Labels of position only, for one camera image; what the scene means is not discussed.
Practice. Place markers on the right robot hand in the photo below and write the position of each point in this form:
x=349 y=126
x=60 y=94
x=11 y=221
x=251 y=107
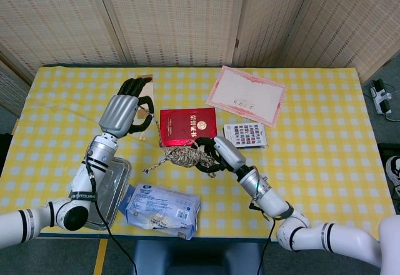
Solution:
x=229 y=154

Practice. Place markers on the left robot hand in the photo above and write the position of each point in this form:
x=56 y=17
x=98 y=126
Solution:
x=118 y=114

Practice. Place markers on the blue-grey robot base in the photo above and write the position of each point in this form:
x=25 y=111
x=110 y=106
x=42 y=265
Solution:
x=197 y=259

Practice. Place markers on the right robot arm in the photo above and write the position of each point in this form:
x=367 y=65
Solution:
x=312 y=234

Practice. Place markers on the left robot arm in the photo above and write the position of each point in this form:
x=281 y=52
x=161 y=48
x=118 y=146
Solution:
x=81 y=181

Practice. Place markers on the picture card box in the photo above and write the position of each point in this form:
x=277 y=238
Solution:
x=247 y=134

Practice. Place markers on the beige bookmark with tassel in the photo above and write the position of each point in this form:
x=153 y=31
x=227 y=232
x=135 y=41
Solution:
x=149 y=89

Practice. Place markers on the red certificate book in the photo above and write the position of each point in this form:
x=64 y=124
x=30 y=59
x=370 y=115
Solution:
x=187 y=125

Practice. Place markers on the pink-bordered certificate paper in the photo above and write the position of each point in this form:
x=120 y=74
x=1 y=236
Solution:
x=247 y=93

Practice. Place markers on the metal tray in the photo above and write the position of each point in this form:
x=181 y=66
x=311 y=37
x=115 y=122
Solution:
x=117 y=178

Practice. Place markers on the yellow checkered tablecloth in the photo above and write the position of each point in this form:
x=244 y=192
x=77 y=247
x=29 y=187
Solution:
x=312 y=162

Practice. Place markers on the blue wipes pack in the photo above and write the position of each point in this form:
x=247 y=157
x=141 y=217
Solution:
x=162 y=209

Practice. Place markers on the brass screen hinge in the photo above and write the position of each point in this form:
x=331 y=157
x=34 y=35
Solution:
x=237 y=43

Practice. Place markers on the woven folding screen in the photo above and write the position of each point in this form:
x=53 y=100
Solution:
x=175 y=15

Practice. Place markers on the white power strip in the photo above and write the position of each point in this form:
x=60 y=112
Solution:
x=381 y=97

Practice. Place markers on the black and white shoe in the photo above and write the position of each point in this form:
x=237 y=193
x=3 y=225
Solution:
x=394 y=172

